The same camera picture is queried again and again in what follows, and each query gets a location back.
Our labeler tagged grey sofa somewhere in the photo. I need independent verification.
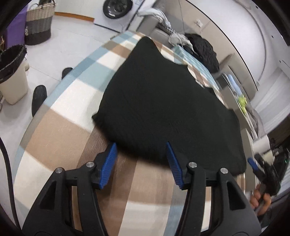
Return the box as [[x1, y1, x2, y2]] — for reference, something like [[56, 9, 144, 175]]
[[137, 1, 184, 48]]

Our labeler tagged white paper roll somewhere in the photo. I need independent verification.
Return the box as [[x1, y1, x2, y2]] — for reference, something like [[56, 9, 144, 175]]
[[252, 135, 271, 155]]

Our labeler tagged black slipper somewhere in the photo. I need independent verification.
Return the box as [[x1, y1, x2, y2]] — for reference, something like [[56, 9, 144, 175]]
[[32, 85, 47, 116], [61, 67, 73, 79]]

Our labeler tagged black puffy jacket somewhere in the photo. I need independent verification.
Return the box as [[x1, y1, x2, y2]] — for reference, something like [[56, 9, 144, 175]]
[[184, 33, 220, 74]]

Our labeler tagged black slipper far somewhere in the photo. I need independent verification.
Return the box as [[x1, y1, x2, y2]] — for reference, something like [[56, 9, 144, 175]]
[[61, 67, 73, 79]]

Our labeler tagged woven laundry basket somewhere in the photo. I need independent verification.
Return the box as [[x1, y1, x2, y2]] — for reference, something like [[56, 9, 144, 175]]
[[25, 0, 56, 46]]

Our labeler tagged person's right hand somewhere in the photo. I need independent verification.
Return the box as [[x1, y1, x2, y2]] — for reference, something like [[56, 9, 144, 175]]
[[249, 184, 271, 216]]

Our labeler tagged plaid tablecloth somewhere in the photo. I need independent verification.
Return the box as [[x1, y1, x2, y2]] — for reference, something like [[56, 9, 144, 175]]
[[13, 31, 238, 235]]

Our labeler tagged light blue blanket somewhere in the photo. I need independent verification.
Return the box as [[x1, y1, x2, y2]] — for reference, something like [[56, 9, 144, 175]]
[[137, 8, 172, 29]]

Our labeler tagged green plush toy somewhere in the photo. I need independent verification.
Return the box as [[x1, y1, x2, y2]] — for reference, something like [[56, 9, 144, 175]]
[[237, 95, 247, 115]]

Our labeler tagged grey bed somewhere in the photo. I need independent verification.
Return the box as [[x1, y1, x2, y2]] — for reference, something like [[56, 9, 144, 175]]
[[213, 54, 265, 140]]

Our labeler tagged black cable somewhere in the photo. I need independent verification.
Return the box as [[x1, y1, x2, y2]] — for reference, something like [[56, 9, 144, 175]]
[[0, 137, 23, 231]]

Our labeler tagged black knit sweater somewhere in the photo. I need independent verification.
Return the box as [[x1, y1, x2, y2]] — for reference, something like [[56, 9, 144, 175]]
[[92, 37, 246, 176]]

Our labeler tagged blue checked small table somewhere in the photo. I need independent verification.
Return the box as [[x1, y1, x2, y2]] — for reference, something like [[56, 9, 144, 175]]
[[172, 45, 219, 90]]

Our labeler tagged purple bag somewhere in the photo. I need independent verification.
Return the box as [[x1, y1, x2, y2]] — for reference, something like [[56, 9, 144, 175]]
[[4, 5, 28, 49]]

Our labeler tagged white washing machine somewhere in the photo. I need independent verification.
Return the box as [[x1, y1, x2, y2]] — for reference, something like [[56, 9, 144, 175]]
[[93, 0, 144, 32]]

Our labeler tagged black slipper near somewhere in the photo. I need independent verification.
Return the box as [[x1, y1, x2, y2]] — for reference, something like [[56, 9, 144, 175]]
[[32, 85, 47, 116]]

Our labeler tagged beige trash bin black liner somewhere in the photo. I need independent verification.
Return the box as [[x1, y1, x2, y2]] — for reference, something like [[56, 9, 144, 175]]
[[1, 45, 28, 105]]

